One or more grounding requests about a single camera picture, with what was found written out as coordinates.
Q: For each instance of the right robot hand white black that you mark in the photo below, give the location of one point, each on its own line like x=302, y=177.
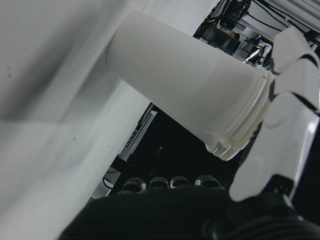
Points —
x=175, y=215

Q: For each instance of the white paper cup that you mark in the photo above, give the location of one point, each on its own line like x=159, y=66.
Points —
x=180, y=75

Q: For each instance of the black office chair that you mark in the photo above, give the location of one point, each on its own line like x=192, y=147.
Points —
x=217, y=40

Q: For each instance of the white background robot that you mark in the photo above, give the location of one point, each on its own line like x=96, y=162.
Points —
x=260, y=53

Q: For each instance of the distant seated person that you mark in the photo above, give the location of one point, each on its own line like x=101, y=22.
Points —
x=235, y=36

